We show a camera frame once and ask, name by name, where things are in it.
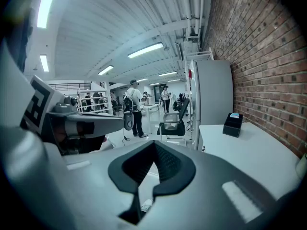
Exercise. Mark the black tissue box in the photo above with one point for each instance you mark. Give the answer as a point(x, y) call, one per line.
point(232, 128)

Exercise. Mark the grey hand-held device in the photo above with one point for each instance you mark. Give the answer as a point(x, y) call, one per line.
point(129, 122)

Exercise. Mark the white metal shelf rack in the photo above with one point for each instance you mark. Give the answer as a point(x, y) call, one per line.
point(197, 53)

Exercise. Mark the person's white shoe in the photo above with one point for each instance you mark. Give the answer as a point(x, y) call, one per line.
point(147, 204)

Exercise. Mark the black swivel chair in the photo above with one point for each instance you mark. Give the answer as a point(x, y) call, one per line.
point(179, 102)

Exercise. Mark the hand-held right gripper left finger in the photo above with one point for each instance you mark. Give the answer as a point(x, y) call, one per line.
point(96, 178)

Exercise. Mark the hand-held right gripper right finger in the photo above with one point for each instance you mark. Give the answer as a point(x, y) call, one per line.
point(216, 176)

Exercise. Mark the black chair with chrome frame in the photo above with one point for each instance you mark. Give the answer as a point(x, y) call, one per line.
point(171, 128)

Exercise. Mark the white desk frame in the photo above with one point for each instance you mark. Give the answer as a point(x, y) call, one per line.
point(152, 106)

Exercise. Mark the grey fisheye camera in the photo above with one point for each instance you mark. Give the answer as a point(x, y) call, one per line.
point(64, 106)

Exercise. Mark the red sticker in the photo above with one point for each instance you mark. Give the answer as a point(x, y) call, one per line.
point(190, 73)

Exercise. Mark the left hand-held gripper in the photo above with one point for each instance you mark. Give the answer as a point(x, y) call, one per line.
point(36, 104)

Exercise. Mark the ceiling light strip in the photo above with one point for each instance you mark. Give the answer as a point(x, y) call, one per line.
point(48, 6)
point(142, 79)
point(105, 70)
point(168, 73)
point(145, 50)
point(44, 62)

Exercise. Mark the white ceiling pipes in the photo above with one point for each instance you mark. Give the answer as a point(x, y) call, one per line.
point(195, 8)

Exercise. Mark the light blue small item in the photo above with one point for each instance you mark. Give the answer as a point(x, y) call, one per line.
point(234, 115)

